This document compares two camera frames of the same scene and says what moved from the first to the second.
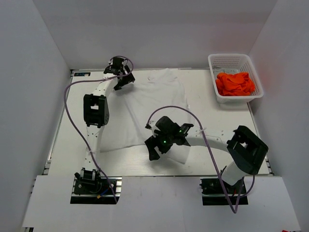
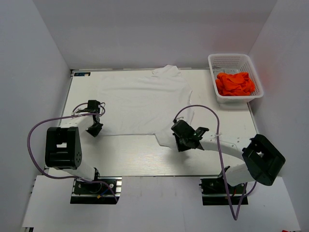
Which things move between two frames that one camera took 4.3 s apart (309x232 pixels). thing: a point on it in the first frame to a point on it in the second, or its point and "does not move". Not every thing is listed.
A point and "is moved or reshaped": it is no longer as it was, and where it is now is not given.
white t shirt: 152,109 is moved or reshaped
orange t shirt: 238,84 does not move
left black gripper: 129,78 to 95,133
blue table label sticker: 81,74 does not move
